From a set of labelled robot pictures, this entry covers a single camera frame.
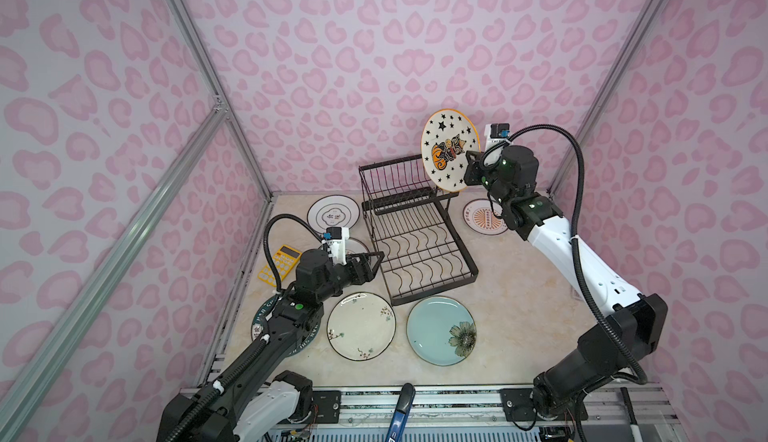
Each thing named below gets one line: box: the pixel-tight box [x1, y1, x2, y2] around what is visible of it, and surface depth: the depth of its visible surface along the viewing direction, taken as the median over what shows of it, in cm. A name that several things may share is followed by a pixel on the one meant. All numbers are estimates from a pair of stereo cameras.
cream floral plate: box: [326, 291, 397, 362], surface depth 87 cm
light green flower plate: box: [406, 296, 477, 367], surface depth 87 cm
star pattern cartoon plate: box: [421, 109, 481, 193], surface depth 82 cm
